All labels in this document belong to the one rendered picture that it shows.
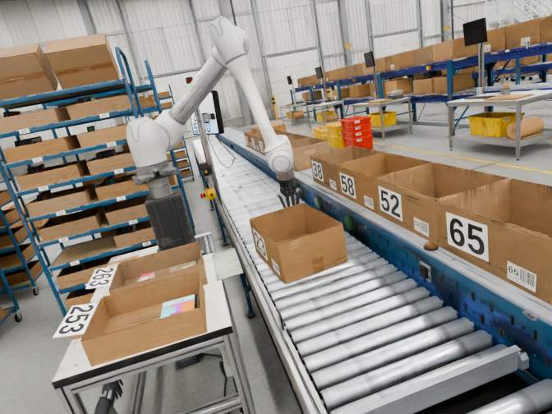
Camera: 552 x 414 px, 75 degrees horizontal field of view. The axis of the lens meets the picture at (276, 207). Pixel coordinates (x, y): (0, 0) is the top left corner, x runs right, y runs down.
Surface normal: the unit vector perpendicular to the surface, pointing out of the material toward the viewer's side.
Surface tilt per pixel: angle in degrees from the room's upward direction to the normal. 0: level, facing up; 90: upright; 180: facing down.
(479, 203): 90
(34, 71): 118
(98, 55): 123
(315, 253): 91
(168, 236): 90
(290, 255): 90
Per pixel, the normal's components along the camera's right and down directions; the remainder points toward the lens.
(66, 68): 0.32, 0.72
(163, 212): 0.24, 0.25
